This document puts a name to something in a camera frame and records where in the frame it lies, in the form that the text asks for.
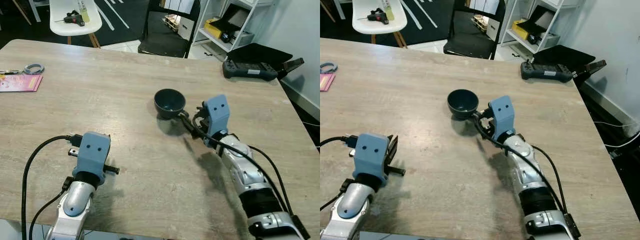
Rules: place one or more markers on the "black glue gun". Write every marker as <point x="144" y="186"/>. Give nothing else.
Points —
<point x="75" y="19"/>
<point x="379" y="17"/>

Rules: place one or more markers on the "black rug with white lines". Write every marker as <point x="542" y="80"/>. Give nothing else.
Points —
<point x="120" y="22"/>
<point x="425" y="22"/>

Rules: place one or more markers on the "yellow liquid bottle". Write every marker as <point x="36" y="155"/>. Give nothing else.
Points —
<point x="388" y="11"/>
<point x="84" y="12"/>

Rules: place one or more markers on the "white plastic chair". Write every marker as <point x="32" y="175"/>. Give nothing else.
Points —
<point x="62" y="27"/>
<point x="365" y="27"/>

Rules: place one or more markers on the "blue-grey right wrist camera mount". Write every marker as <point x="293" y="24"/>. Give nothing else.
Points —
<point x="502" y="115"/>
<point x="218" y="114"/>

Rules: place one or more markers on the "black controller with sunshade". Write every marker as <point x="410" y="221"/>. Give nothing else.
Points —
<point x="547" y="70"/>
<point x="250" y="67"/>

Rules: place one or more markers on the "white storage box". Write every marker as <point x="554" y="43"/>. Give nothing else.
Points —
<point x="493" y="29"/>
<point x="186" y="29"/>

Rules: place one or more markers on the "dark blue bowl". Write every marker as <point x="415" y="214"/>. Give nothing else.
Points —
<point x="169" y="104"/>
<point x="462" y="104"/>

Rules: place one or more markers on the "white shelf unit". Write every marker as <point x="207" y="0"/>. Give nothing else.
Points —
<point x="550" y="22"/>
<point x="245" y="20"/>

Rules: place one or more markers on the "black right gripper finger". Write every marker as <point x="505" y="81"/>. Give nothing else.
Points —
<point x="480" y="127"/>
<point x="477" y="116"/>
<point x="189" y="127"/>
<point x="186" y="115"/>

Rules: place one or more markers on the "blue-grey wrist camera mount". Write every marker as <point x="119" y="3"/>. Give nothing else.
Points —
<point x="92" y="152"/>
<point x="371" y="155"/>
<point x="218" y="114"/>
<point x="502" y="115"/>

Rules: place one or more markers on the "black case on shelf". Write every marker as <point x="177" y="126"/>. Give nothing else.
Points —
<point x="542" y="22"/>
<point x="235" y="22"/>

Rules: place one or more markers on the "yellow box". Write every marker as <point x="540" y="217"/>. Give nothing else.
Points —
<point x="213" y="28"/>
<point x="520" y="29"/>

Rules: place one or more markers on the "pink booklet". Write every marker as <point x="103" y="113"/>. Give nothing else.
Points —
<point x="326" y="82"/>
<point x="19" y="83"/>

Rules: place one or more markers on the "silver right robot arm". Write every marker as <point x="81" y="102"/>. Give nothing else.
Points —
<point x="250" y="180"/>
<point x="532" y="185"/>

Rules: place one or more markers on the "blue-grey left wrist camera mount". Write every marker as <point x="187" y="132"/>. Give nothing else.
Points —
<point x="92" y="152"/>
<point x="371" y="155"/>

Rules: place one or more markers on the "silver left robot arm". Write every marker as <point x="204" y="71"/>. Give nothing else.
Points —
<point x="75" y="205"/>
<point x="352" y="205"/>

